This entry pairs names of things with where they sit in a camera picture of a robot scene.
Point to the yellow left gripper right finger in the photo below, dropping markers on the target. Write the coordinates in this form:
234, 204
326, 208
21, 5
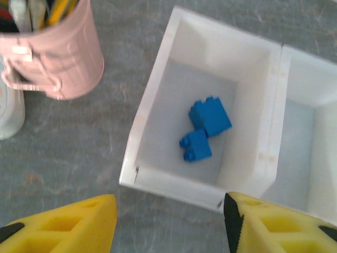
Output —
276, 232

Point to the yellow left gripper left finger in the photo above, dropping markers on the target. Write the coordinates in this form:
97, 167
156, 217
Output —
65, 226

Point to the small blue lego brick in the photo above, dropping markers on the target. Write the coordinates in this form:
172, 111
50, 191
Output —
197, 145

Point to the large blue lego brick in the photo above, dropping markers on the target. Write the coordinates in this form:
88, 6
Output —
210, 116

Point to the white plastic bin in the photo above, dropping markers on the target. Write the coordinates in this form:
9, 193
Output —
163, 105
297, 131

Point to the white lidded plastic container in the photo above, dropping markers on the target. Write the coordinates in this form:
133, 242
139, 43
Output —
10, 118

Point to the pink metal bucket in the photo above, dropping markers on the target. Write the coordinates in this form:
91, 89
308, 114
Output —
65, 60

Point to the bunch of coloured pencils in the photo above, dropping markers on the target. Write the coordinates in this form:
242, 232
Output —
56, 11

